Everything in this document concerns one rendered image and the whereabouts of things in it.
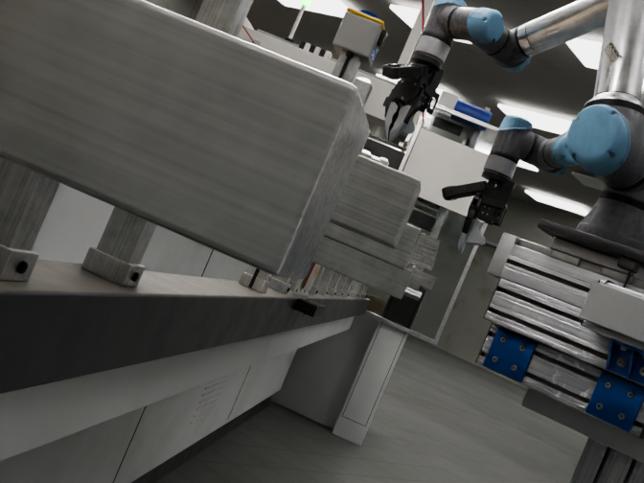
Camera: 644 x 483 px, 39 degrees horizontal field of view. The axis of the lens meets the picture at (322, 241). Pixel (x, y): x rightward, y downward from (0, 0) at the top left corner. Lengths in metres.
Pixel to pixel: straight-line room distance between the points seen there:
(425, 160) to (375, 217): 4.29
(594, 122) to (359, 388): 3.11
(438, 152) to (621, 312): 3.11
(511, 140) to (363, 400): 2.60
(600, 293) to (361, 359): 3.21
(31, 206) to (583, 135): 1.27
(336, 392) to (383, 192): 4.44
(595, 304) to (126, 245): 0.99
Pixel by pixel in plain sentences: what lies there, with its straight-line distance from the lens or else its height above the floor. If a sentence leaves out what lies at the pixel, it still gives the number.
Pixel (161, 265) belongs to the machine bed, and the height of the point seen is 0.66.
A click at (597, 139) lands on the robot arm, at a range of 1.74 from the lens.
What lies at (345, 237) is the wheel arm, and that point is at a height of 0.82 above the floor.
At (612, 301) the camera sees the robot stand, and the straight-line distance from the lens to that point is 1.66.
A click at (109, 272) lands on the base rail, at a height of 0.71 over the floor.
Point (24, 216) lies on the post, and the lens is 0.65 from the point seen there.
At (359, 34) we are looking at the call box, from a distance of 1.63.
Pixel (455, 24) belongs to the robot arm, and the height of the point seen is 1.40.
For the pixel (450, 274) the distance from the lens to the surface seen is 4.62.
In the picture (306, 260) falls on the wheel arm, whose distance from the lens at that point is 0.15.
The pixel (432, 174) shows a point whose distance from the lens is 4.66.
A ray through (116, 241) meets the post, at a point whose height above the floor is 0.74.
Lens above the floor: 0.80
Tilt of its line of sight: 1 degrees up
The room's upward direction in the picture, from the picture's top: 23 degrees clockwise
